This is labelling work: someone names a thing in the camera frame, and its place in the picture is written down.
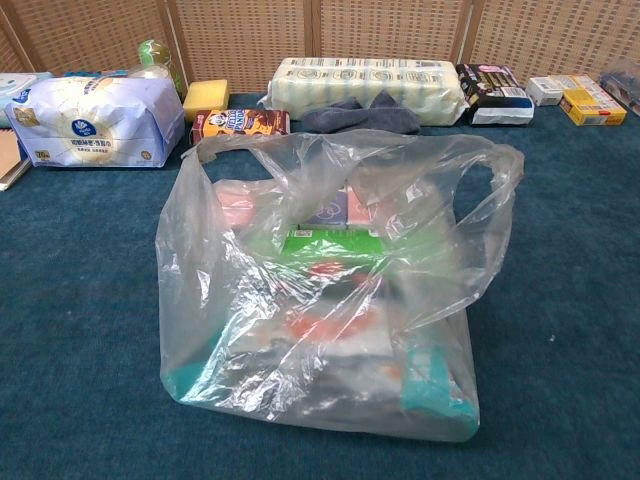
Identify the light blue wet wipes pack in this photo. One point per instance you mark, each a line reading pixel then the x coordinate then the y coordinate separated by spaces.
pixel 15 87

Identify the blue cookie box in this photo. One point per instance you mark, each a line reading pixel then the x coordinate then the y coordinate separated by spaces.
pixel 100 73

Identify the wooden rattan folding screen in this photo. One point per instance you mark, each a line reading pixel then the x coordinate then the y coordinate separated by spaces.
pixel 250 40

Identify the transparent plastic shopping bag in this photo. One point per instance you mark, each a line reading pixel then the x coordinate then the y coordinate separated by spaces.
pixel 250 310

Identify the yellow sponge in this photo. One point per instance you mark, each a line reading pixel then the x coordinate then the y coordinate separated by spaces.
pixel 205 100

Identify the green plastic bottle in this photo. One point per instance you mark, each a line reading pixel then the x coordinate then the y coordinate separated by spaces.
pixel 155 52

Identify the pink tissue packet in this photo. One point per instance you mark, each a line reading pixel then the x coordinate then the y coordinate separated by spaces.
pixel 235 207

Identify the purple pink tissue packets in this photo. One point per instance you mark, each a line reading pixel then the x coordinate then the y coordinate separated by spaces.
pixel 345 207

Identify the brown spiral notebook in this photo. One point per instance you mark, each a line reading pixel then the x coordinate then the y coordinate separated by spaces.
pixel 10 155

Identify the yellow box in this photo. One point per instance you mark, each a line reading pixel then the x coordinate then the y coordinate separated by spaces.
pixel 592 107

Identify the grey cloth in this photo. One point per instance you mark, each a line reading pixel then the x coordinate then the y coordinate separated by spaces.
pixel 360 117

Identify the teal carpet table cover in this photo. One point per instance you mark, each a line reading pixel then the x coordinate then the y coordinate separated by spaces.
pixel 75 300

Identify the black sanitary pad pack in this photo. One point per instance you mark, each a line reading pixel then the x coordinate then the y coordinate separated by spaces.
pixel 495 87

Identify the white blue tissue pack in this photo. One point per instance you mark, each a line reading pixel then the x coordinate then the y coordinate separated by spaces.
pixel 95 125

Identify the small white box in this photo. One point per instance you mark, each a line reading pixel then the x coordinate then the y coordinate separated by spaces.
pixel 542 92

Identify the green box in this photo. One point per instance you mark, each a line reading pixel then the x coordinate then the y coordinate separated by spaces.
pixel 335 245

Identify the brown panda biscuit box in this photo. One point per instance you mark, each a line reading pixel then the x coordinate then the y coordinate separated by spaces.
pixel 240 124

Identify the white toilet paper multipack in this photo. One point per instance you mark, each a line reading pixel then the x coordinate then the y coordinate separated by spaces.
pixel 360 77

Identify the teal edged snack pack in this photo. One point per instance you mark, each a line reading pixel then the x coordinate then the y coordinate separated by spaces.
pixel 430 380

